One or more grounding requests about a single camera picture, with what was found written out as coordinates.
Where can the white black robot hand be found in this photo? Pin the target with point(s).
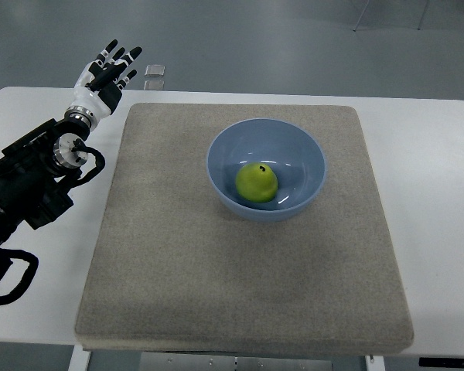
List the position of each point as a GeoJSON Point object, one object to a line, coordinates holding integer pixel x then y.
{"type": "Point", "coordinates": [98, 90]}

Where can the green pear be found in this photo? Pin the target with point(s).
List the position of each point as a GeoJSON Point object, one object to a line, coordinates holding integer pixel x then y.
{"type": "Point", "coordinates": [256, 182]}

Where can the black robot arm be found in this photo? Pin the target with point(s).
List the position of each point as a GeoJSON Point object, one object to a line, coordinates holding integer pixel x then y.
{"type": "Point", "coordinates": [38, 170]}

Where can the blue bowl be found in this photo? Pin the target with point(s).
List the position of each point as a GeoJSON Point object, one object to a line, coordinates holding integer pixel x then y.
{"type": "Point", "coordinates": [293, 154]}

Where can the lower floor outlet plate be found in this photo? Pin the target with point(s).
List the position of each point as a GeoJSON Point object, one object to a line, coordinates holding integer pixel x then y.
{"type": "Point", "coordinates": [156, 84]}

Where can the floor outlet plate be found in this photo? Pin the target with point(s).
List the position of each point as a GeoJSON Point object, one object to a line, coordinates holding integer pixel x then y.
{"type": "Point", "coordinates": [154, 70]}
{"type": "Point", "coordinates": [156, 84]}

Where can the upper floor outlet plate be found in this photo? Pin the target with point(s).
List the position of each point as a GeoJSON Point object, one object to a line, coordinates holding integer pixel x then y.
{"type": "Point", "coordinates": [154, 70]}

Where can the grey felt mat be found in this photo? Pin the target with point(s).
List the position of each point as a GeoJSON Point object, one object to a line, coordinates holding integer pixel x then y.
{"type": "Point", "coordinates": [175, 270]}

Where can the metal chair legs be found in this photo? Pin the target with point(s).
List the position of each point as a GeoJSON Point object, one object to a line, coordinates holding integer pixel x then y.
{"type": "Point", "coordinates": [409, 14]}

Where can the white table frame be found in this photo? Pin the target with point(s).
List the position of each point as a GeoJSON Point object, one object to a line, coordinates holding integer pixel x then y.
{"type": "Point", "coordinates": [80, 360]}

